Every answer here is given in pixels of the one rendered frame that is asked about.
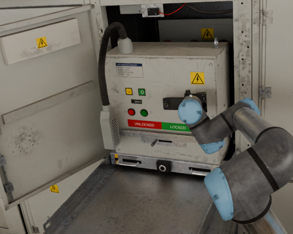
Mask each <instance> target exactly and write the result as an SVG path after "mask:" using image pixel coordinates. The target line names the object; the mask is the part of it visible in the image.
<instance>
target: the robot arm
mask: <svg viewBox="0 0 293 234"><path fill-rule="evenodd" d="M163 109H164V110H178V115H179V118H180V120H181V121H182V122H184V123H185V124H186V125H187V127H188V128H189V130H190V131H191V133H192V134H193V136H194V137H195V139H196V140H197V142H198V144H199V145H200V147H201V148H202V149H203V150H204V152H205V153H206V154H212V153H215V152H217V151H218V150H220V149H221V148H222V147H223V146H224V145H225V141H224V138H226V137H227V136H229V135H230V134H232V133H234V132H235V131H237V130H239V131H240V132H241V133H242V135H243V136H244V137H245V138H246V139H247V140H248V141H249V142H250V143H251V144H252V146H251V147H250V148H248V149H246V150H245V151H243V152H241V153H240V154H238V155H237V156H235V157H233V158H232V159H230V160H229V161H227V162H225V163H224V164H222V165H220V166H219V167H216V168H214V170H213V171H211V172H210V173H208V174H207V175H206V176H205V178H204V183H205V186H206V188H207V190H208V192H209V194H210V196H211V198H212V200H213V202H214V204H215V206H216V208H217V210H218V212H219V214H220V215H221V217H222V219H223V220H224V221H227V220H232V221H234V222H235V223H238V224H242V225H243V227H244V228H245V230H246V231H247V232H248V234H288V233H287V232H286V230H285V229H284V227H283V225H282V224H281V222H280V220H279V219H278V217H277V215H276V214H275V212H274V211H273V209H272V207H271V205H272V196H271V194H272V193H274V192H275V191H277V190H279V189H280V188H282V187H284V186H285V185H286V184H287V183H288V182H289V181H290V180H291V178H292V177H293V136H292V135H291V134H290V133H289V132H287V131H286V130H285V129H283V128H281V127H277V126H273V125H272V124H270V123H269V122H268V121H267V120H265V119H264V118H263V117H262V116H260V111H259V109H258V107H257V105H256V104H255V102H254V101H253V100H252V99H251V98H249V97H246V98H244V99H242V100H240V101H238V102H237V103H236V104H234V105H233V106H231V107H230V108H228V109H227V110H225V111H223V112H222V113H220V114H219V115H217V116H216V117H214V118H212V119H210V118H209V117H208V115H207V114H206V112H207V102H206V92H197V93H191V92H190V90H186V93H185V94H184V97H166V98H163Z"/></svg>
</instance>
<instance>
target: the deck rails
mask: <svg viewBox="0 0 293 234"><path fill-rule="evenodd" d="M119 166H120V165H117V164H112V162H111V156H110V154H109V155H108V156H107V157H106V158H105V159H104V160H103V161H102V163H101V164H100V165H99V166H98V167H97V168H96V169H95V170H94V171H93V172H92V173H91V174H90V175H89V176H88V177H87V179H86V180H85V181H84V182H83V183H82V184H81V185H80V186H79V187H78V188H77V189H76V190H75V191H74V192H73V193H72V194H71V195H70V196H69V197H68V198H67V199H66V200H65V202H64V203H63V204H62V205H61V206H60V207H59V208H58V209H57V210H56V211H55V212H54V213H53V214H52V215H51V216H50V217H49V219H48V220H47V221H46V222H45V223H44V224H43V228H44V232H45V234H61V233H62V232H63V231H64V230H65V228H66V227H67V226H68V225H69V224H70V223H71V221H72V220H73V219H74V218H75V217H76V215H77V214H78V213H79V212H80V211H81V210H82V209H83V208H84V207H85V205H86V204H87V203H88V202H89V201H90V200H91V198H92V197H93V196H94V195H95V194H96V192H97V191H98V190H99V189H100V188H101V187H102V185H103V184H104V183H105V182H106V181H107V180H108V178H109V177H110V176H111V175H112V174H113V173H114V171H115V170H116V169H117V168H118V167H119ZM217 211H218V210H217V208H216V206H215V204H214V202H213V200H212V199H211V201H210V203H209V205H208V207H207V210H206V212H205V214H204V217H203V219H202V221H201V223H200V226H199V228H198V230H197V233H196V234H208V232H209V230H210V228H211V225H212V223H213V220H214V218H215V215H216V213H217ZM49 222H50V225H49V226H48V227H47V228H46V225H47V224H48V223H49Z"/></svg>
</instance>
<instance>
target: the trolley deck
mask: <svg viewBox="0 0 293 234"><path fill-rule="evenodd" d="M204 178H205V176H201V175H191V174H184V173H177V172H170V173H165V172H158V171H157V170H155V169H146V168H138V167H131V166H124V165H120V166H119V167H118V168H117V169H116V170H115V171H114V173H113V174H112V175H111V176H110V177H109V178H108V180H107V181H106V182H105V183H104V184H103V185H102V187H101V188H100V189H99V190H98V191H97V192H96V194H95V195H94V196H93V197H92V198H91V200H90V201H89V202H88V203H87V204H86V205H85V207H84V208H83V209H82V210H81V211H80V212H79V213H78V214H77V215H76V217H75V218H74V219H73V220H72V221H71V223H70V224H69V225H68V226H67V227H66V228H65V230H64V231H63V232H62V233H61V234H196V233H197V230H198V228H199V226H200V223H201V221H202V219H203V217H204V214H205V212H206V210H207V207H208V205H209V203H210V201H211V196H210V194H209V192H208V190H207V188H206V186H205V183H204ZM225 222H226V221H224V220H223V219H222V217H221V215H220V214H219V212H218V211H217V213H216V215H215V218H214V220H213V223H212V225H211V228H210V230H209V232H208V234H221V232H222V230H223V227H224V225H225Z"/></svg>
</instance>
